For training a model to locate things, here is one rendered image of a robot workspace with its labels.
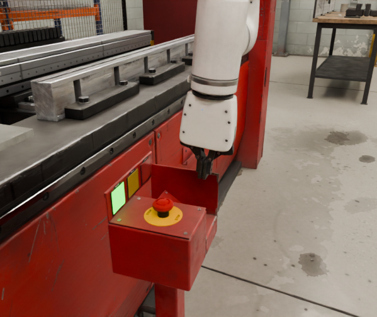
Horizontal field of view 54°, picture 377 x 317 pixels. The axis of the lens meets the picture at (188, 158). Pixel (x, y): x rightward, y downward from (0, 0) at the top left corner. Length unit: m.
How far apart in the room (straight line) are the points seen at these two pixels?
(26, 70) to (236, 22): 0.79
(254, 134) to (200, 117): 1.94
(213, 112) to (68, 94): 0.44
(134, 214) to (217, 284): 1.04
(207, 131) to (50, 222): 0.36
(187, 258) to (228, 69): 0.33
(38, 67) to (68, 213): 0.60
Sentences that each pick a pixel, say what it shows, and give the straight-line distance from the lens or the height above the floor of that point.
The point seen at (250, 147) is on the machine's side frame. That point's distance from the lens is 2.65.
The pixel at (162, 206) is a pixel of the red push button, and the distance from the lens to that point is 0.68.
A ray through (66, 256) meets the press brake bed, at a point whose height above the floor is 0.63.
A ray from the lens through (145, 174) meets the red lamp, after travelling 0.80.
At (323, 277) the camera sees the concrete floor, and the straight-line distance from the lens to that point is 1.84.
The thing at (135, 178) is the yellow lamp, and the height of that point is 0.82.
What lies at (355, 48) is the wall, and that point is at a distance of 7.87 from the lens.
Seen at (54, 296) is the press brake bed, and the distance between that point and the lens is 0.89.
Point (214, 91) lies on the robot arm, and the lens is 0.64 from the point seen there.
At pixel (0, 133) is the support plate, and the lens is 0.52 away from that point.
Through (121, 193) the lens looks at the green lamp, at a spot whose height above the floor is 0.82.
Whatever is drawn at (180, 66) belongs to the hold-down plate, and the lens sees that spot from 1.49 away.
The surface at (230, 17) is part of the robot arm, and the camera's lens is 0.62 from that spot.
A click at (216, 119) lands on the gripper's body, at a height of 0.95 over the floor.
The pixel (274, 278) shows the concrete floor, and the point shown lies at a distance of 1.77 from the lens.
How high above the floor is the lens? 1.16
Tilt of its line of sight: 24 degrees down
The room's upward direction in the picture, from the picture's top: straight up
